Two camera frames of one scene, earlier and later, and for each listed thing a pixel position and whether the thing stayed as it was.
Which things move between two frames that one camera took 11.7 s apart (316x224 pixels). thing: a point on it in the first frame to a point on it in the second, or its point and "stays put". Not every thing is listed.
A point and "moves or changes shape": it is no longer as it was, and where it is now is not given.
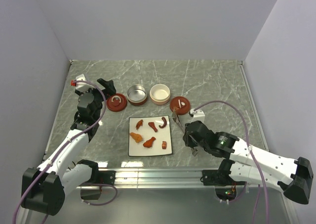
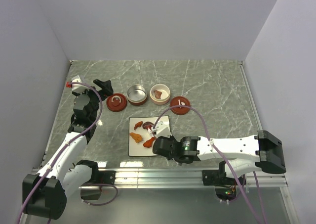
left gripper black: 109,89 stays put
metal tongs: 175,117 to 151,132
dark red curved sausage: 165,123 moves or changes shape
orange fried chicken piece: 138,137 stays put
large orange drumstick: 148,144 stays put
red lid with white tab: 181,104 stays put
